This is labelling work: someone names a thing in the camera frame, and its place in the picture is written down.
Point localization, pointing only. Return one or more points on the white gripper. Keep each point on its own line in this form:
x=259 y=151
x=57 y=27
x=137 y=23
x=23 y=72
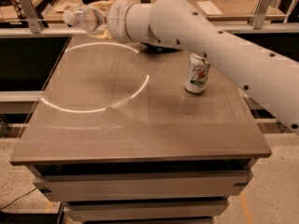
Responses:
x=116 y=20

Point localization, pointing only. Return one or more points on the clear plastic water bottle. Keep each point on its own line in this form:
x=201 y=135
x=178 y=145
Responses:
x=88 y=19

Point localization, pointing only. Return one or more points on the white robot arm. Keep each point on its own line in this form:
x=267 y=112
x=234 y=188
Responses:
x=270 y=79

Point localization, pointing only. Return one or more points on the blue crumpled chip bag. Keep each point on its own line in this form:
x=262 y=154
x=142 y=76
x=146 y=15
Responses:
x=157 y=50

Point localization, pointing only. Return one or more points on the white paper card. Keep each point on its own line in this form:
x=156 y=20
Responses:
x=209 y=8

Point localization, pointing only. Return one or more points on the white green soda can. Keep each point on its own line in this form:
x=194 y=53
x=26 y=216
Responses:
x=196 y=74

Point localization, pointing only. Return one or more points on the grey table drawer base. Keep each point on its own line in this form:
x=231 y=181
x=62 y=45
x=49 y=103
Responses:
x=110 y=192

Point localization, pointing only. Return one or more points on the left metal bracket post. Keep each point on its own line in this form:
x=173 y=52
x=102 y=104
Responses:
x=31 y=16

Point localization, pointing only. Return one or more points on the right metal bracket post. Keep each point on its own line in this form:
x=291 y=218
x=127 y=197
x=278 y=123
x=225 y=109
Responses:
x=257 y=20

